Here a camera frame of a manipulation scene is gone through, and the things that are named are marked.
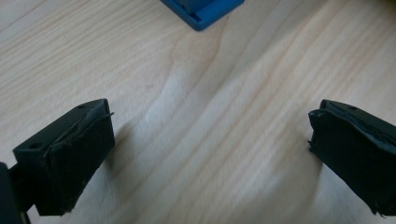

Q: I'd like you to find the blue plastic file rack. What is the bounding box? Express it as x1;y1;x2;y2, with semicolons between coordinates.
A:
160;0;246;32

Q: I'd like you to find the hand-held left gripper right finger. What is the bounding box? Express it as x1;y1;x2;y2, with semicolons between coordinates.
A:
307;99;396;217

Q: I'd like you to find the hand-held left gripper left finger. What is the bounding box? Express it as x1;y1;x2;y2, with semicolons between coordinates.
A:
12;98;116;217

